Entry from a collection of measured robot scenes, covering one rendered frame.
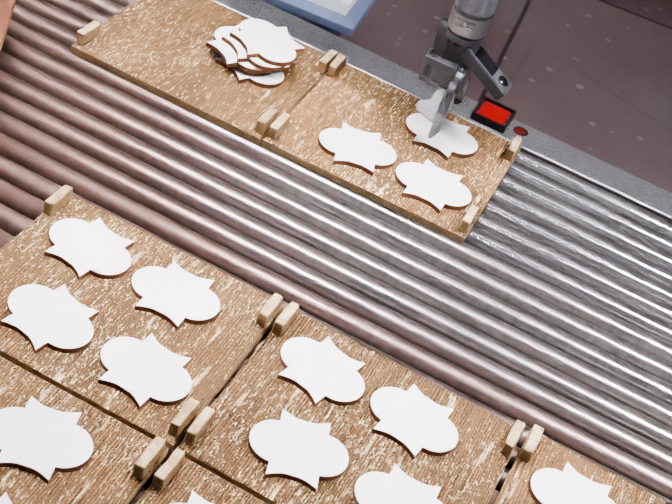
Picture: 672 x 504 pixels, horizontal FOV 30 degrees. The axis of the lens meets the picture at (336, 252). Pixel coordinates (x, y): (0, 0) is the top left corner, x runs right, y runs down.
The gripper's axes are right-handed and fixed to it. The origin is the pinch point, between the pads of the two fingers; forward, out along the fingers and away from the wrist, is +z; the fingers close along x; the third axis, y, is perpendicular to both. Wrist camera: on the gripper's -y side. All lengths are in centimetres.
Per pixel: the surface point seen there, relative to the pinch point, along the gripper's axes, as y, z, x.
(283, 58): 33.0, -2.2, 6.2
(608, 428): -50, 6, 51
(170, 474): 2, 2, 102
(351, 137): 13.5, 2.3, 14.3
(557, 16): 14, 97, -252
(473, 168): -8.8, 3.8, 4.7
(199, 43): 51, 3, 6
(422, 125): 4.1, 2.5, 0.4
